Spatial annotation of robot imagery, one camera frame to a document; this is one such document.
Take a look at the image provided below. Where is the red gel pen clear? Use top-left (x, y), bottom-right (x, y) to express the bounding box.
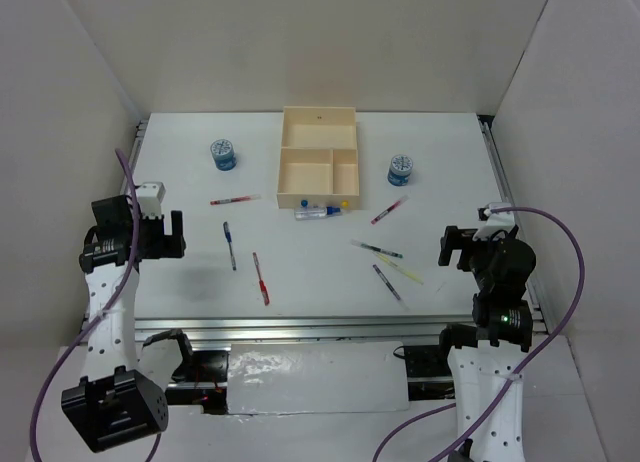
top-left (209, 194), bottom-right (261, 206)

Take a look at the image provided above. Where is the red capped pen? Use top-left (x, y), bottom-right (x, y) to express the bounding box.
top-left (252, 252), bottom-right (270, 306)

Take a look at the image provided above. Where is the magenta gel pen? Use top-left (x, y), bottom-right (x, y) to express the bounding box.
top-left (370, 195), bottom-right (409, 225)

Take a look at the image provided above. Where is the yellow gel pen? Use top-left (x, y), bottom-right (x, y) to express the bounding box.
top-left (374, 252), bottom-right (424, 285)

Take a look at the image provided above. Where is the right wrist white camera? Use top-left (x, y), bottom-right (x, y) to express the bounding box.
top-left (473, 202), bottom-right (516, 241)

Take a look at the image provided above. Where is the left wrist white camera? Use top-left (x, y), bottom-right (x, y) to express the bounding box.
top-left (136, 182), bottom-right (166, 219)

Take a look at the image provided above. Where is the cream wooden organizer box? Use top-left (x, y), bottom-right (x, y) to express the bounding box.
top-left (276, 106), bottom-right (361, 210)

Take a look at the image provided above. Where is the purple gel pen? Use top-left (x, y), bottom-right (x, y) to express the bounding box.
top-left (372, 264), bottom-right (409, 311)

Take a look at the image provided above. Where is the green gel pen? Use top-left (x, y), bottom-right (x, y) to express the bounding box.
top-left (350, 239), bottom-right (404, 259)

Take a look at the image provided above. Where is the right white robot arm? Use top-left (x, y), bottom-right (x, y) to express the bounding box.
top-left (436, 226), bottom-right (536, 461)

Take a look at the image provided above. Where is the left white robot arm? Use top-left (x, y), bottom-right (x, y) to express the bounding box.
top-left (61, 182), bottom-right (198, 453)

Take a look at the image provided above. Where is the clear pushpin case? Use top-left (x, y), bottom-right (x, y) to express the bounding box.
top-left (293, 199), bottom-right (349, 221)

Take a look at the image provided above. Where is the wrist white camera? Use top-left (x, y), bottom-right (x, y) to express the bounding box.
top-left (473, 202), bottom-right (516, 241)
top-left (136, 182), bottom-right (166, 219)

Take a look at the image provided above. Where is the white foil front panel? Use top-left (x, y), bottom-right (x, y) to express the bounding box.
top-left (227, 341), bottom-right (410, 415)

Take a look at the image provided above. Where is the aluminium front rail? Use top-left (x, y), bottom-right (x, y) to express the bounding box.
top-left (134, 315), bottom-right (472, 344)

